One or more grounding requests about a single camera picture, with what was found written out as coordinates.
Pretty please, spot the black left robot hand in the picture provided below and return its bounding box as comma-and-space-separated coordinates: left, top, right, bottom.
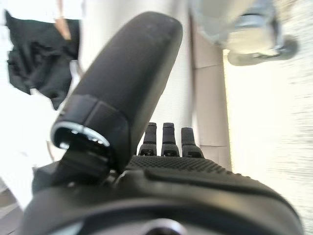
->
18, 11, 305, 235

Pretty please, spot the silver left robot leg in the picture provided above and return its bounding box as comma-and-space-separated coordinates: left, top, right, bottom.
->
189, 0, 300, 67

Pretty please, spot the black garment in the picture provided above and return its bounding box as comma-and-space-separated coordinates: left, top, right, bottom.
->
4, 9, 83, 111

